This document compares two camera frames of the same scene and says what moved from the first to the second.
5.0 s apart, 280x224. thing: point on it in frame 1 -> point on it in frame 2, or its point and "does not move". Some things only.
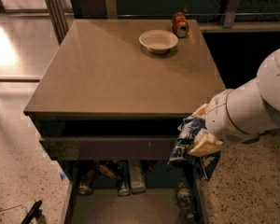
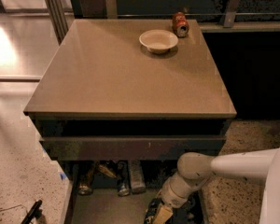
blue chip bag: (189, 126) -> (152, 210)
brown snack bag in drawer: (104, 169) does not move
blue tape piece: (63, 175) does not move
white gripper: (217, 117) -> (172, 196)
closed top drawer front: (109, 147) does not move
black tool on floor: (35, 213) does not move
